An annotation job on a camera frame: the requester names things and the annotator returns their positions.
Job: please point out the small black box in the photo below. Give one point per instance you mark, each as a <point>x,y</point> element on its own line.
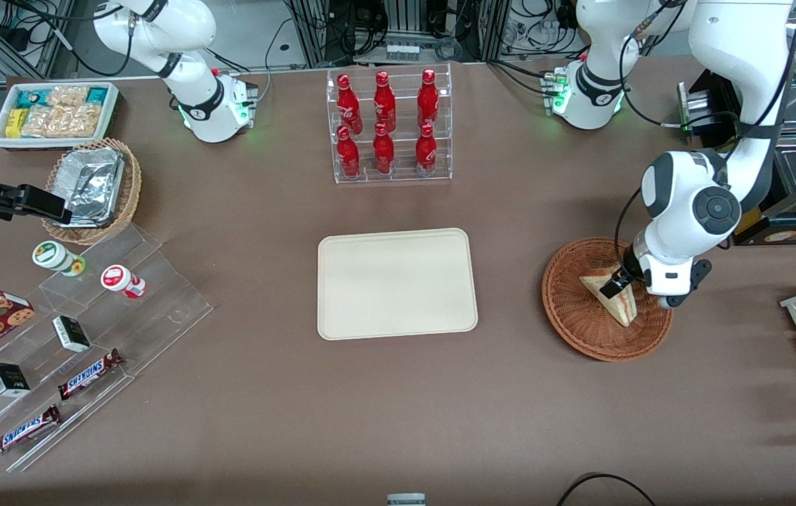
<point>71,334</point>
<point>8,380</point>

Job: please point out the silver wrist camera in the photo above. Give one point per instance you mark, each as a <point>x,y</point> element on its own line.
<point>669,302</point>

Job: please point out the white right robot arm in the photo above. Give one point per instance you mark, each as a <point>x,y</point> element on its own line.
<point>201,105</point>

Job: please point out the light wicker basket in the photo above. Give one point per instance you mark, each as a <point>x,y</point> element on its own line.
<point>132,190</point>

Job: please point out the white plastic snack bin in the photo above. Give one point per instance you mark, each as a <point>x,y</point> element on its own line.
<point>53,143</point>

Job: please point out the green lid yogurt cup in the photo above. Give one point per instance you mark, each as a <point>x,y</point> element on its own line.
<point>52,254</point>

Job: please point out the snickers chocolate bar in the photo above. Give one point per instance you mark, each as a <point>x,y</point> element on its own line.
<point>24,431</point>
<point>88,374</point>

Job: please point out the teal snack packet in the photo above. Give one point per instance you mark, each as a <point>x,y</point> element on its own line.
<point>97,94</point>
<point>31,97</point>

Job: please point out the small grey device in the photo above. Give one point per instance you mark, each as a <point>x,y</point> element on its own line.
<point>406,500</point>

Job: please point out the red cola bottle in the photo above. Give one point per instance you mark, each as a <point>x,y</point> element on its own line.
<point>384,102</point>
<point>428,102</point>
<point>348,154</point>
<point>383,149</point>
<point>347,104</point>
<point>426,151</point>

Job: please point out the white power strip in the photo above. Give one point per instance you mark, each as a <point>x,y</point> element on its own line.
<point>401,53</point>

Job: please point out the yellow snack packet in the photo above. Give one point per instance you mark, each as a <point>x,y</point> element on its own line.
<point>15,123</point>

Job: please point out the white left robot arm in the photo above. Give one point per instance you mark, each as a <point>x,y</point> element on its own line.
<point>686,204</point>

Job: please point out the cream plastic tray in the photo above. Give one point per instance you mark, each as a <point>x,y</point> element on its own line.
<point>398,281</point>

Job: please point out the clear acrylic stepped stand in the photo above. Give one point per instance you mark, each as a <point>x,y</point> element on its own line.
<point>159,309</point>

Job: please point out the triangle sandwich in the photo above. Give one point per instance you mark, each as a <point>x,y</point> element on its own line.
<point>615,310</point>

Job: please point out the brown wicker basket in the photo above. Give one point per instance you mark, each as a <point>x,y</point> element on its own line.
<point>580,330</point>

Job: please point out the clear bag of crackers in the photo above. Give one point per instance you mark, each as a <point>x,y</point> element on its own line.
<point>60,121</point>
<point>67,95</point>

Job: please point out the clear acrylic bottle rack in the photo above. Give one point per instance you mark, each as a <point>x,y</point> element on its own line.
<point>401,172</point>

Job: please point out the aluminium foil container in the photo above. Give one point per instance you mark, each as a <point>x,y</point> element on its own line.
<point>88,186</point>

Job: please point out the red lid yogurt cup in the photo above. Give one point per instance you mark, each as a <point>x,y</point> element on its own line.
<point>116,277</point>

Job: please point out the aluminium equipment rack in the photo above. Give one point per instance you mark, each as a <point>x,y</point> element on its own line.
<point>313,35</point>

